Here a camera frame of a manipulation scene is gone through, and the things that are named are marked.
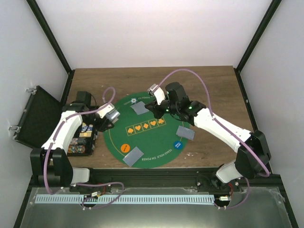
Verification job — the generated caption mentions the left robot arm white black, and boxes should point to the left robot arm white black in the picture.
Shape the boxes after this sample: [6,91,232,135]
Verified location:
[30,100,119,194]

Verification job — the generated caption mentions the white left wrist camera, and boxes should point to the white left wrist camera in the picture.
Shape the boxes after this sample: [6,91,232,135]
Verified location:
[96,103,114,119]

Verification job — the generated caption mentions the light blue slotted strip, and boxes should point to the light blue slotted strip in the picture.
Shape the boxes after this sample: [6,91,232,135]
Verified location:
[34,194,215,205]

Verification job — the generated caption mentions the blue small blind button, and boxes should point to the blue small blind button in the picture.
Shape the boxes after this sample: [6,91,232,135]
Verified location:
[173,141,184,150]

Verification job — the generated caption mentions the black mounting rail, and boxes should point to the black mounting rail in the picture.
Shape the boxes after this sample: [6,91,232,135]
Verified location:
[30,166,281,193]

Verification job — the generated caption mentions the blue patterned card deck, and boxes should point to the blue patterned card deck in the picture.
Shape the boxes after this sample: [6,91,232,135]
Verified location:
[105,108,120,124]

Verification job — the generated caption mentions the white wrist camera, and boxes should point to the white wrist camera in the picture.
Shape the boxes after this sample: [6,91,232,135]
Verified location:
[148,84,166,105]
[96,103,114,119]

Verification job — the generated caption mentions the black poker chip case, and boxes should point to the black poker chip case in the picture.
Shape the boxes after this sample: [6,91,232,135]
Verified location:
[67,123,98,157]

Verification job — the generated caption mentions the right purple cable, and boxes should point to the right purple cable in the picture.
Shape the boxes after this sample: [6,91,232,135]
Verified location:
[154,68,271,210]

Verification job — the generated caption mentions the purple cable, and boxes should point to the purple cable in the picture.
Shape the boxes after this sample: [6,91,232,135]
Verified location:
[154,68,271,210]
[43,86,125,210]

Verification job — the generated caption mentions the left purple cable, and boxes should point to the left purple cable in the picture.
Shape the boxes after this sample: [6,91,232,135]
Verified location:
[43,86,125,210]

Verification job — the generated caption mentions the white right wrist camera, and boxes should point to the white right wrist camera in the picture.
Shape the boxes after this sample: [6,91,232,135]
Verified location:
[148,84,166,105]

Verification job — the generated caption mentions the dealt cards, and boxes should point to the dealt cards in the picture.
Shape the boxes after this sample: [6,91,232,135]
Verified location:
[123,147,144,167]
[131,101,149,115]
[176,126,195,141]

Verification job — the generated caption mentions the round green poker mat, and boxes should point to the round green poker mat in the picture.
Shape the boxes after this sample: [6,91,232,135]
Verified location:
[103,92,190,169]

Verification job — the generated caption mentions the orange big blind button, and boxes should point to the orange big blind button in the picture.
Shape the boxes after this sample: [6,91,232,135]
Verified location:
[120,143,131,153]

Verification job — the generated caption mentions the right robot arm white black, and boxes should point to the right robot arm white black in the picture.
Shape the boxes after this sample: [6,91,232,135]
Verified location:
[145,82,271,191]

